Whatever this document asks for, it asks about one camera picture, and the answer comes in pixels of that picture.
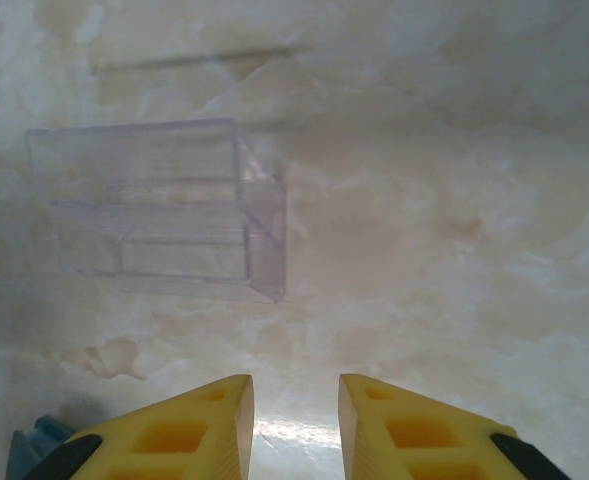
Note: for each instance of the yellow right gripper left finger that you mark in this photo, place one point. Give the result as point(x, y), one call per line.
point(224, 430)

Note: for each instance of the clear acrylic card stand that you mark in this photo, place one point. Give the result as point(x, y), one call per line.
point(174, 215)

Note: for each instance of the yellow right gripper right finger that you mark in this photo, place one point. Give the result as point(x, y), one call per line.
point(369, 435)

